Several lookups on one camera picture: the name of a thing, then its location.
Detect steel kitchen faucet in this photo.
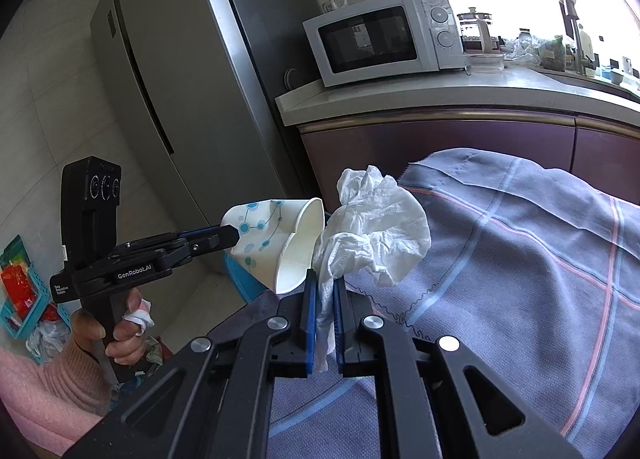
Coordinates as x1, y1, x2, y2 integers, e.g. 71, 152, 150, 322
552, 0, 589, 76

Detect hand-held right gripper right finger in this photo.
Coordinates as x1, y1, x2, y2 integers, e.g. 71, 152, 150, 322
333, 274, 583, 459

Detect white microwave oven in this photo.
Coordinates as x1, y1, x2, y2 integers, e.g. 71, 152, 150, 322
302, 0, 469, 88

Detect person's left hand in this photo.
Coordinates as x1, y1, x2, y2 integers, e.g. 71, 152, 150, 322
70, 286, 156, 368

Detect dotted white paper cup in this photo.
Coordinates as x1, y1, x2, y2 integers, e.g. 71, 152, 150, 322
220, 197, 326, 296

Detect glass kettle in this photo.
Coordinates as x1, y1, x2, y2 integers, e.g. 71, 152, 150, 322
457, 7, 496, 52

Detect glass jar with greens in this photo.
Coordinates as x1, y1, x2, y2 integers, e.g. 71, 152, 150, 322
542, 36, 569, 72

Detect light kitchen countertop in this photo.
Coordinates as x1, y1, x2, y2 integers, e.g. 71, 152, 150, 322
274, 59, 640, 128

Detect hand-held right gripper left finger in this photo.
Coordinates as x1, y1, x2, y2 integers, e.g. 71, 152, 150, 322
65, 266, 321, 459

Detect clear plastic bag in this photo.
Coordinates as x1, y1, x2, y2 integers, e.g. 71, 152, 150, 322
500, 34, 544, 65

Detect grey refrigerator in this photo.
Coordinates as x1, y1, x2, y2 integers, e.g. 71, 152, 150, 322
90, 0, 332, 290

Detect grey checked cloth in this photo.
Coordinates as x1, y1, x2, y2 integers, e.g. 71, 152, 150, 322
205, 148, 640, 459

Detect teal trash bin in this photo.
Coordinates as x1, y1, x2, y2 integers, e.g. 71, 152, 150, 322
222, 209, 332, 306

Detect white plastic bag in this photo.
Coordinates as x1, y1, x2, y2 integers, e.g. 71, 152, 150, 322
25, 321, 72, 366

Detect purple base cabinets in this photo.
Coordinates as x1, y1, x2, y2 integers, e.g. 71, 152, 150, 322
297, 106, 640, 220

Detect white tissue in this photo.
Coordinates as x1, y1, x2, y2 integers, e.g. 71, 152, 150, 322
310, 165, 432, 374

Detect clear glass container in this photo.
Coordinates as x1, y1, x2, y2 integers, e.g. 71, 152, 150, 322
464, 50, 506, 74

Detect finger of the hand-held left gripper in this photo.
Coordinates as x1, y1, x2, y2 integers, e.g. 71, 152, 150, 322
119, 225, 224, 250
166, 225, 241, 268

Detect teal storage basket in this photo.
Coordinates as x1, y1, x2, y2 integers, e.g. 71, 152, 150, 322
0, 234, 72, 341

